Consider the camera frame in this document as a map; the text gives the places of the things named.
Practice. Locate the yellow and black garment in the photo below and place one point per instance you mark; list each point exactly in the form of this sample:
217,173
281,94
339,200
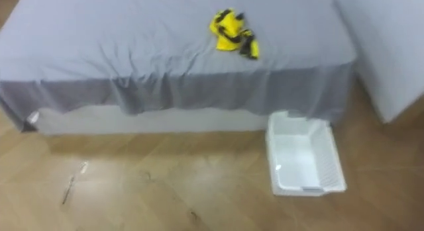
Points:
229,30

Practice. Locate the white plastic basket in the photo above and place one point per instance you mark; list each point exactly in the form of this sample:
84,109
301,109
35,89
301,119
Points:
298,158

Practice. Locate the grey bed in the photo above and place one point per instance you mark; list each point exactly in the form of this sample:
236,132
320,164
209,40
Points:
132,42

